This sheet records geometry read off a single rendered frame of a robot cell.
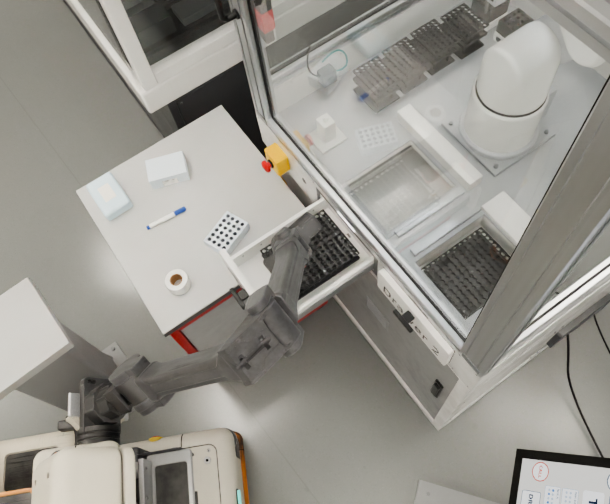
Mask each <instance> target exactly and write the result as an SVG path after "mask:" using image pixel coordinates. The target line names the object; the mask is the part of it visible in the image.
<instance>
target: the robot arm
mask: <svg viewBox="0 0 610 504"><path fill-rule="evenodd" d="M322 227H323V226H322V225H321V224H320V222H319V221H318V220H317V218H316V217H315V216H314V215H312V214H311V213H309V212H306V213H304V214H303V215H302V216H301V217H300V218H298V219H297V220H296V221H295V222H294V223H293V224H291V225H290V226H289V227H283V228H282V229H281V230H280V231H278V232H277V233H276V234H275V235H274V236H273V237H272V240H271V247H272V251H273V254H272V255H270V256H269V257H267V258H266V259H264V260H263V264H264V266H265V267H266V268H267V269H268V270H269V272H270V273H271V276H270V279H269V282H268V285H267V284H266V285H264V286H262V287H261V288H259V289H258V290H256V291H255V292H253V293H252V294H251V295H250V296H249V298H248V300H247V303H246V306H245V310H246V311H247V312H248V313H249V314H248V315H247V317H246V318H245V319H244V320H243V321H242V323H241V324H240V325H239V326H238V327H237V329H236V330H235V331H234V332H233V334H232V335H231V336H230V337H229V338H228V340H227V341H226V342H225V343H223V344H220V345H217V346H214V347H211V348H208V349H205V350H202V351H198V352H195V353H192V354H189V355H186V356H183V357H180V358H177V359H173V360H170V361H166V362H157V361H154V362H151V363H150V362H149V361H148V360H147V359H146V358H145V356H144V355H142V356H141V355H140V354H139V353H137V354H134V355H133V356H131V357H129V358H128V359H127V360H125V361H124V362H123V363H122V364H121V365H120V366H118V367H117V368H116V369H115V370H114V372H113V373H112V374H111V375H110V377H109V379H104V378H93V377H86V378H84V379H82V380H81V381H80V423H79V433H80V435H84V434H86V432H85V427H88V426H94V425H118V426H120V433H121V419H122V418H123V417H124V416H125V415H126V414H127V413H129V412H131V411H132V407H133V408H134V409H135V410H136V411H137V412H138V413H140V414H141V415H142V416H146V415H148V414H150V413H152V412H153V411H154V410H156V409H157V408H158V407H163V406H165V405H166V404H167V403H168V402H169V401H170V400H171V398H172V397H173V396H174V394H175V393H176V392H180V391H184V390H189V389H193V388H197V387H201V386H205V385H209V384H213V383H218V382H222V381H238V382H241V381H242V382H243V384H244V385H245V386H250V385H254V384H255V383H256V382H257V381H258V380H259V379H260V378H261V377H262V376H263V375H264V374H265V373H266V372H267V371H268V370H269V369H270V368H271V367H272V366H273V365H274V364H275V363H276V362H277V361H278V360H279V359H280V358H281V357H282V356H284V357H285V358H287V357H290V356H292V355H293V354H295V353H296V352H297V351H298V350H300V348H301V346H302V344H303V337H304V330H303V328H302V327H301V326H300V325H299V323H298V317H299V315H298V310H297V303H298V298H299V293H300V287H301V282H302V277H303V272H304V268H305V267H306V264H307V263H308V262H309V259H310V258H311V257H312V252H313V251H312V250H311V248H310V247H309V246H308V244H310V243H311V241H310V239H311V238H312V237H314V236H315V235H316V234H317V233H318V232H319V231H321V230H322ZM261 338H262V339H263V340H262V341H260V339H261ZM120 433H119V434H120Z"/></svg>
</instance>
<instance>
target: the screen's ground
mask: <svg viewBox="0 0 610 504"><path fill-rule="evenodd" d="M533 460H534V459H525V458H523V460H522V467H521V474H520V481H519V488H518V495H517V502H516V504H520V502H521V494H522V489H526V490H532V491H537V492H541V500H540V504H543V496H544V488H545V484H548V485H554V486H561V487H567V488H574V489H580V494H579V503H578V504H609V496H610V493H607V492H605V490H606V479H607V469H610V468H601V467H593V466H584V465H576V464H567V463H559V462H551V461H543V462H551V464H550V472H549V480H548V483H541V482H535V481H530V479H531V471H532V464H533ZM534 461H542V460H534Z"/></svg>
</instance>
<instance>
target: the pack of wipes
mask: <svg viewBox="0 0 610 504"><path fill-rule="evenodd" d="M86 189H87V190H88V192H89V193H90V195H91V196H92V198H93V199H94V201H95V202H96V204H97V205H98V207H99V208H100V210H101V212H102V213H103V215H104V216H105V217H106V219H107V220H109V221H111V220H113V219H114V218H116V217H118V216H119V215H121V214H122V213H124V212H126V211H127V210H129V209H130V208H132V207H133V204H132V202H131V201H130V199H129V198H128V196H127V195H126V193H125V192H124V190H123V189H122V188H121V186H120V185H119V183H118V182H117V180H116V179H115V177H114V176H113V175H112V173H111V172H107V173H105V174H104V175H102V176H100V177H99V178H97V179H95V180H94V181H92V182H90V183H89V184H87V185H86Z"/></svg>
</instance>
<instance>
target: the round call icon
mask: <svg viewBox="0 0 610 504"><path fill-rule="evenodd" d="M550 464H551V462H543V461H534V460H533V464H532V471H531V479H530V481H535V482H541V483H548V480H549V472H550Z"/></svg>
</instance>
